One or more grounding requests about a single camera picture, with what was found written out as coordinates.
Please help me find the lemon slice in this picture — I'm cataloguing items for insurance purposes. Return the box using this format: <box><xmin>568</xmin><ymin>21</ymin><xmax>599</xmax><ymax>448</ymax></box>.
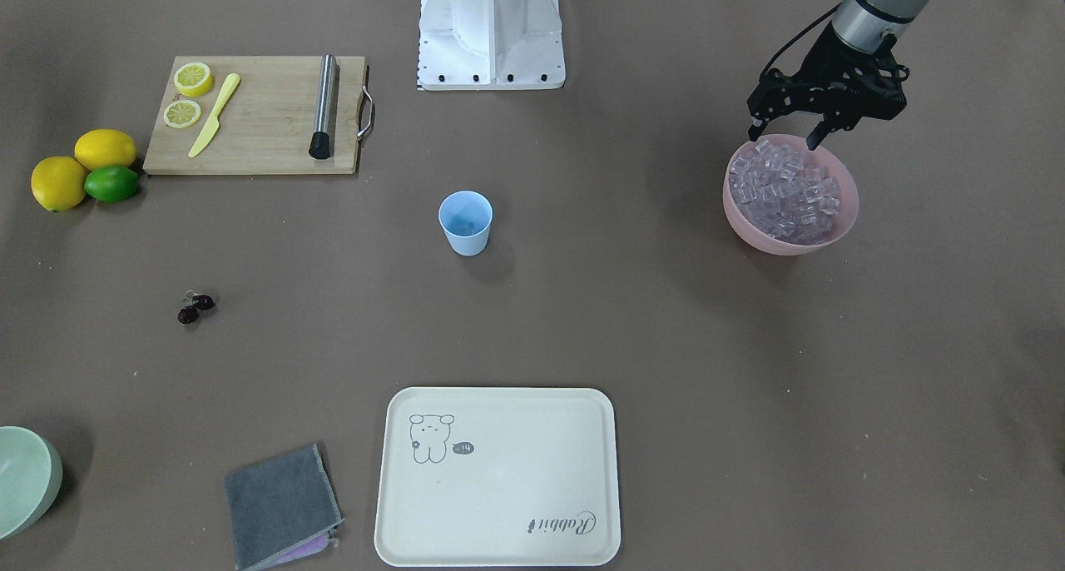
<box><xmin>162</xmin><ymin>98</ymin><xmax>202</xmax><ymax>130</ymax></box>
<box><xmin>173</xmin><ymin>62</ymin><xmax>214</xmax><ymax>97</ymax></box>

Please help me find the cream rabbit serving tray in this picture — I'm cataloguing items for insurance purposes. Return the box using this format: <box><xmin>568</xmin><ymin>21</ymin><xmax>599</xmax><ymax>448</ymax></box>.
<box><xmin>375</xmin><ymin>386</ymin><xmax>622</xmax><ymax>568</ymax></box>

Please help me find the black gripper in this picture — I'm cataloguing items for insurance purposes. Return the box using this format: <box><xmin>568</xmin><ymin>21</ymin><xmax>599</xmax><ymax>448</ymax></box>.
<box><xmin>748</xmin><ymin>25</ymin><xmax>910</xmax><ymax>152</ymax></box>

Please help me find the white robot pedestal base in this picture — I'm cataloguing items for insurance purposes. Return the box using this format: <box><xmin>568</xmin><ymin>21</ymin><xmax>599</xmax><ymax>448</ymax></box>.
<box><xmin>416</xmin><ymin>0</ymin><xmax>567</xmax><ymax>91</ymax></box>

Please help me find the light blue plastic cup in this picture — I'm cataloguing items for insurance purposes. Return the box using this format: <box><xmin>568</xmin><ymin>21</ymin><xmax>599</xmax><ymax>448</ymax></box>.
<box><xmin>438</xmin><ymin>191</ymin><xmax>493</xmax><ymax>256</ymax></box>

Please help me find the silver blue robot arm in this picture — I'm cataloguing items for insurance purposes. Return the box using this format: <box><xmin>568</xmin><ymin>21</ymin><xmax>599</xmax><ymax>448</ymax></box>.
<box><xmin>746</xmin><ymin>0</ymin><xmax>931</xmax><ymax>151</ymax></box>

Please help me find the mint green bowl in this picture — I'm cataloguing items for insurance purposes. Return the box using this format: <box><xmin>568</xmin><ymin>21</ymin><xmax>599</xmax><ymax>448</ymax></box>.
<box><xmin>1</xmin><ymin>426</ymin><xmax>63</xmax><ymax>539</ymax></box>

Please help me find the wooden cutting board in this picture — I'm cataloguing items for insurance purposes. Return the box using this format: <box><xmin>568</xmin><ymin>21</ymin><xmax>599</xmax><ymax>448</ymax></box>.
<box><xmin>143</xmin><ymin>56</ymin><xmax>374</xmax><ymax>176</ymax></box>

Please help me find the lemon slice upper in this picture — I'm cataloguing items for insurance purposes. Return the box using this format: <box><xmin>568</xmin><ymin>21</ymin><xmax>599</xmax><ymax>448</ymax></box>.
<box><xmin>173</xmin><ymin>62</ymin><xmax>214</xmax><ymax>97</ymax></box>

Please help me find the yellow lemon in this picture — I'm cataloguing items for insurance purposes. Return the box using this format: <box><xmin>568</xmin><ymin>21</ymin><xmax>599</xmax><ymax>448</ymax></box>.
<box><xmin>75</xmin><ymin>128</ymin><xmax>138</xmax><ymax>172</ymax></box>
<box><xmin>31</xmin><ymin>156</ymin><xmax>88</xmax><ymax>213</ymax></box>

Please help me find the green lime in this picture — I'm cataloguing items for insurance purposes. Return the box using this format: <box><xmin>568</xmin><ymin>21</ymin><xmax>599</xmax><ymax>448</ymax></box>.
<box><xmin>83</xmin><ymin>165</ymin><xmax>140</xmax><ymax>203</ymax></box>

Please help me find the grey folded cloth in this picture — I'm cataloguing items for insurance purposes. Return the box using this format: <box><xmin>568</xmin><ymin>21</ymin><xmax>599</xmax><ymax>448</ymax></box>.
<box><xmin>223</xmin><ymin>443</ymin><xmax>344</xmax><ymax>570</ymax></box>

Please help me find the dark cherries pair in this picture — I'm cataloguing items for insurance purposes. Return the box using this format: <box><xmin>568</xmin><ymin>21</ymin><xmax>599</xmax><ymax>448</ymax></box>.
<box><xmin>176</xmin><ymin>290</ymin><xmax>216</xmax><ymax>325</ymax></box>

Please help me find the yellow plastic knife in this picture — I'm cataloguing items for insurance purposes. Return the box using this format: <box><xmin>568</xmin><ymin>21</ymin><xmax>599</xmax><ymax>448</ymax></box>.
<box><xmin>187</xmin><ymin>74</ymin><xmax>242</xmax><ymax>158</ymax></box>

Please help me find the yellow lemon near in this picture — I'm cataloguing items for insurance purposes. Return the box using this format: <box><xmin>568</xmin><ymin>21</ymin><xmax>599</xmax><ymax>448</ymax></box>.
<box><xmin>31</xmin><ymin>156</ymin><xmax>88</xmax><ymax>213</ymax></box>

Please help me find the lemon slice lower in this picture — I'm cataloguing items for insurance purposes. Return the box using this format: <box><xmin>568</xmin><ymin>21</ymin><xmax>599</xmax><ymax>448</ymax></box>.
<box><xmin>162</xmin><ymin>98</ymin><xmax>202</xmax><ymax>130</ymax></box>

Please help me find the steel muddler black tip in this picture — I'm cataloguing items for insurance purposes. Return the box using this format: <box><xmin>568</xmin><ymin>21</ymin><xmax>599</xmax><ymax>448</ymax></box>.
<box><xmin>308</xmin><ymin>54</ymin><xmax>339</xmax><ymax>159</ymax></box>

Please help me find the yellow lemon far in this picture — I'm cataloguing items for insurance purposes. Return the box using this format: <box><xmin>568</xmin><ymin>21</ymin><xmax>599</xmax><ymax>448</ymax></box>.
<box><xmin>75</xmin><ymin>128</ymin><xmax>138</xmax><ymax>172</ymax></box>

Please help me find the pink bowl of ice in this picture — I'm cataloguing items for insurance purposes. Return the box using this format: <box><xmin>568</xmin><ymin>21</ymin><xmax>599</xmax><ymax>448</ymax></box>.
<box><xmin>722</xmin><ymin>134</ymin><xmax>859</xmax><ymax>256</ymax></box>

